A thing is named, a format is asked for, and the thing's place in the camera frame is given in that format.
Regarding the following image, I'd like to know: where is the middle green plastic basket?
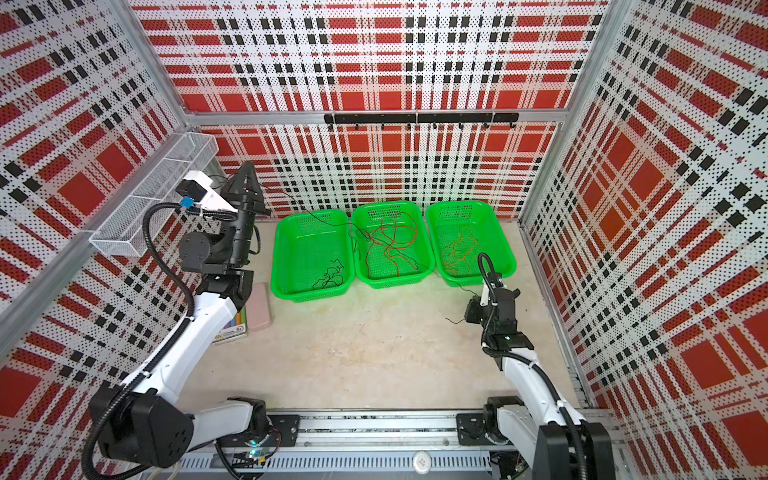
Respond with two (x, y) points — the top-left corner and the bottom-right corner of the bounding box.
(351, 201), (436, 289)

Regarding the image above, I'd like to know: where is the red thin cable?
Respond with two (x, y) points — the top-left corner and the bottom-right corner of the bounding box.
(359, 209), (421, 278)

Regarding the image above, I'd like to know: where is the black hook rail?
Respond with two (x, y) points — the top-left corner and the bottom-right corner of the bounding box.
(323, 112), (520, 128)

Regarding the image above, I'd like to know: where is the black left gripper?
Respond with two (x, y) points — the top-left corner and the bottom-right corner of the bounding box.
(220, 162), (273, 267)

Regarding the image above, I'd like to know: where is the pink eraser block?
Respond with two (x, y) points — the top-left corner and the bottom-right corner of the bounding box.
(244, 283), (273, 332)

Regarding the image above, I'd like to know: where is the white wire mesh shelf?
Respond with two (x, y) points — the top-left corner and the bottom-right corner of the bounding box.
(90, 132), (223, 257)

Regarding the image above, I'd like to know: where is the left green plastic basket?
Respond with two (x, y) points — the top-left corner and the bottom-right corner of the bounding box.
(271, 209), (355, 303)

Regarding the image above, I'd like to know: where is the right green plastic basket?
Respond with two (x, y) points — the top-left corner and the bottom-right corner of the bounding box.
(426, 200), (517, 288)

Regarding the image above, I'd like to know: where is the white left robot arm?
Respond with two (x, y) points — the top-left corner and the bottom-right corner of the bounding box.
(80, 163), (272, 479)

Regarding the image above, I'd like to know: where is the coloured marker pack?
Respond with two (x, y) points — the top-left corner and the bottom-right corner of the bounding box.
(212, 308), (248, 344)

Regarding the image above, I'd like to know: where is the metal base rail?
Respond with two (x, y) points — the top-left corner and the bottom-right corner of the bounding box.
(128, 409), (625, 480)

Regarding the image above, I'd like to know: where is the green plastic basket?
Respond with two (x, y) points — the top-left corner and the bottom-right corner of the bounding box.
(271, 209), (355, 303)
(426, 200), (517, 288)
(351, 201), (436, 289)

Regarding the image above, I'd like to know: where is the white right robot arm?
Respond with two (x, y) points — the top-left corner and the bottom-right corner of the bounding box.
(464, 252), (616, 479)

